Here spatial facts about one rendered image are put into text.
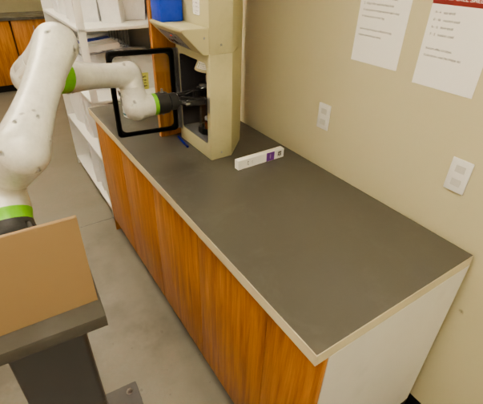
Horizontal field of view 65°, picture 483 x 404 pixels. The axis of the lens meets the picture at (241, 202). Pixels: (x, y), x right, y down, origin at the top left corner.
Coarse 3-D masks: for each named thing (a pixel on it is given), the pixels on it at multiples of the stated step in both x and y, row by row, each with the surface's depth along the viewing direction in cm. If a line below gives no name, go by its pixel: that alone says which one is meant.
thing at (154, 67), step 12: (120, 60) 167; (132, 60) 169; (144, 60) 171; (156, 60) 174; (168, 60) 176; (144, 72) 174; (156, 72) 176; (168, 72) 179; (144, 84) 177; (156, 84) 179; (168, 84) 182; (120, 108) 177; (132, 120) 183; (144, 120) 185; (156, 120) 188; (168, 120) 191
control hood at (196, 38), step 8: (152, 24) 165; (160, 24) 156; (168, 24) 152; (176, 24) 153; (184, 24) 153; (192, 24) 154; (176, 32) 147; (184, 32) 142; (192, 32) 144; (200, 32) 146; (184, 40) 150; (192, 40) 146; (200, 40) 147; (208, 40) 150; (192, 48) 153; (200, 48) 149; (208, 48) 151
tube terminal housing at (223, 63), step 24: (216, 0) 144; (240, 0) 160; (216, 24) 148; (240, 24) 166; (216, 48) 153; (240, 48) 172; (216, 72) 158; (240, 72) 179; (216, 96) 163; (240, 96) 187; (216, 120) 169; (192, 144) 191; (216, 144) 175
